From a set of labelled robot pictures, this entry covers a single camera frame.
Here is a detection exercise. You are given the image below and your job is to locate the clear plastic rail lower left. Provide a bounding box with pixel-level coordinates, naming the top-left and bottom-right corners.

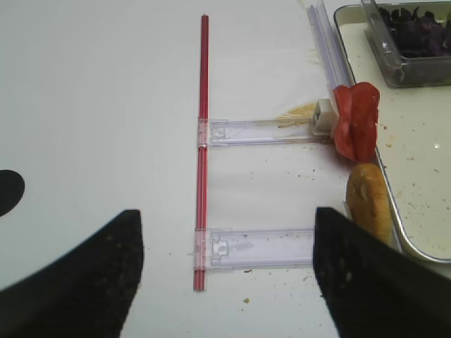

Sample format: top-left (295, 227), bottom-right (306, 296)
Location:
top-left (194, 228), bottom-right (314, 271)

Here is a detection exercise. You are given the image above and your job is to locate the metal tray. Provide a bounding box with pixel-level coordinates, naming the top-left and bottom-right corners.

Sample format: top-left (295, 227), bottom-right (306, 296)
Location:
top-left (334, 1), bottom-right (450, 263)

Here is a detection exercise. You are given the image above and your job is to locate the tomato slices stack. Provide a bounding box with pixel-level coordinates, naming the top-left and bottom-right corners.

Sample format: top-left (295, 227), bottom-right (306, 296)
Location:
top-left (333, 82), bottom-right (380, 163)

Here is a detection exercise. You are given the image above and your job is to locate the long clear rail left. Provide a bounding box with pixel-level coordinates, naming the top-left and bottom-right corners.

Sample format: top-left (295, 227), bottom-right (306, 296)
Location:
top-left (307, 1), bottom-right (354, 91)

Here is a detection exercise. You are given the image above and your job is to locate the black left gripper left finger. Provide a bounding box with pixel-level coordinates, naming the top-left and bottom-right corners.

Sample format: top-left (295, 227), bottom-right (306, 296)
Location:
top-left (1, 210), bottom-right (144, 337)

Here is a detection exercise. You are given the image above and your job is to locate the clear plastic salad container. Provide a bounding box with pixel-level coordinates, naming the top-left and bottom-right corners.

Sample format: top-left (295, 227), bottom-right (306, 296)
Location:
top-left (362, 1), bottom-right (450, 88)

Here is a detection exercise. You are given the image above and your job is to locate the white plastic stopper block left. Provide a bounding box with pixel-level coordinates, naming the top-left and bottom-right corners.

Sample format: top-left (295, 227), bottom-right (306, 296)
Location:
top-left (310, 99), bottom-right (338, 137)

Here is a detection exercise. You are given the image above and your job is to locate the purple cabbage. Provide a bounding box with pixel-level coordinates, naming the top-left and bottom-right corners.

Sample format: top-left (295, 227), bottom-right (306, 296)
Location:
top-left (378, 7), bottom-right (450, 58)

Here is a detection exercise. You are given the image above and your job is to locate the clear plastic rail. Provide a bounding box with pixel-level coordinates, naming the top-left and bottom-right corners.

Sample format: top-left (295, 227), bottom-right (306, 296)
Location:
top-left (197, 118), bottom-right (332, 148)
top-left (194, 228), bottom-right (314, 271)

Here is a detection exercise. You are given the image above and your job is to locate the clear plastic rail upper left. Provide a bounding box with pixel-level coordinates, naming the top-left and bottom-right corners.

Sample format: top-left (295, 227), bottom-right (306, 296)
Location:
top-left (197, 118), bottom-right (332, 148)

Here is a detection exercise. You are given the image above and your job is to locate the bun half on left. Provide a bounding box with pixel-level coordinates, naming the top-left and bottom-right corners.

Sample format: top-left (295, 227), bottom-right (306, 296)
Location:
top-left (345, 163), bottom-right (393, 246)

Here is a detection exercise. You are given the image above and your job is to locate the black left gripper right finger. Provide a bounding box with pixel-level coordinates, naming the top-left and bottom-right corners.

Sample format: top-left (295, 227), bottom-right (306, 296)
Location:
top-left (312, 207), bottom-right (450, 337)

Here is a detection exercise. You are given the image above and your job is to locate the red straw left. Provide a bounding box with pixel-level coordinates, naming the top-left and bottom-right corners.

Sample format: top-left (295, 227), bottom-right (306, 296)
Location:
top-left (193, 14), bottom-right (209, 292)

